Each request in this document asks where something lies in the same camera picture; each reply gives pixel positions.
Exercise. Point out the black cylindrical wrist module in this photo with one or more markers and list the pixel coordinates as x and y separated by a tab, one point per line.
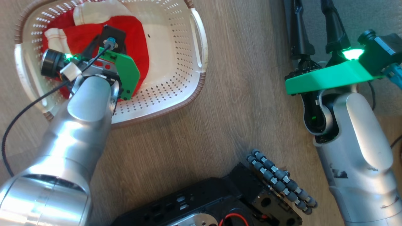
51	62

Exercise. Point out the white clothing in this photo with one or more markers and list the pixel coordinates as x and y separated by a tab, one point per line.
100	12

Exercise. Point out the blue camera connector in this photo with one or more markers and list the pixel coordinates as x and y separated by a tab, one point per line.
395	75
112	42

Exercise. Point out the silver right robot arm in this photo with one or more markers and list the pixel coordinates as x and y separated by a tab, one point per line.
361	150

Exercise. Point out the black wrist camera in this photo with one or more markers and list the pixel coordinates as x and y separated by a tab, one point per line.
117	33
383	51

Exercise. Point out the blue right camera connector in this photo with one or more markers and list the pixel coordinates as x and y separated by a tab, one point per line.
395	75

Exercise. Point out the white perforated laundry basket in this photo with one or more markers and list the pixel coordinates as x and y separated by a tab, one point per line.
176	62

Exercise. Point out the blue left camera connector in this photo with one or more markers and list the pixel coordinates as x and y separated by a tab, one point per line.
112	42

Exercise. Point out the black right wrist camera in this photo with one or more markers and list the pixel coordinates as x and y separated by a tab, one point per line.
383	51

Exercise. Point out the grey roller omni wheel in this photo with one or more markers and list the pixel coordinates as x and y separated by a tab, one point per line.
282	182

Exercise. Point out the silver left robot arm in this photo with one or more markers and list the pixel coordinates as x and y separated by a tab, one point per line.
62	157

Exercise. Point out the white tape block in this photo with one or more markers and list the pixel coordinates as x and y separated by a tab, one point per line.
71	71

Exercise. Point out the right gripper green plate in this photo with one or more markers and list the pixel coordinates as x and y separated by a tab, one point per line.
329	78

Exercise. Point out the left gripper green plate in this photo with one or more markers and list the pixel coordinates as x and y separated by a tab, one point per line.
125	73

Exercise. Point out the white cloth red stripes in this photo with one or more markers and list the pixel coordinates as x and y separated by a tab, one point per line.
56	36

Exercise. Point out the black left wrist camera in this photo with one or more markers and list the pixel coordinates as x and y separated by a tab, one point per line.
117	33

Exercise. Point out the red clothing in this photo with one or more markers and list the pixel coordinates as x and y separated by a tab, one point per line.
138	47

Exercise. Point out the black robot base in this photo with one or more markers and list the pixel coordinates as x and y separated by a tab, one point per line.
201	197

